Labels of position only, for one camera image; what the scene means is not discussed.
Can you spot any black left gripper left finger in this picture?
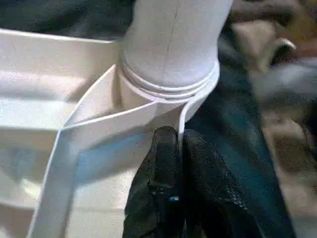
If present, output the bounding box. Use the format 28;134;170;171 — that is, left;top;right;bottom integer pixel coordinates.
122;126;185;238

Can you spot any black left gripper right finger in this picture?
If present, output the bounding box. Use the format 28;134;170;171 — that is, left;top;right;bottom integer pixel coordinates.
182;130;263;238

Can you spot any white plastic table top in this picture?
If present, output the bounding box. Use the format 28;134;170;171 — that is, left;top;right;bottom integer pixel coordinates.
0;29;221;238

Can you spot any white plastic table leg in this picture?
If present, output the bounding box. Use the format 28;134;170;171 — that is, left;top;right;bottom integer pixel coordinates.
121;0;233;98

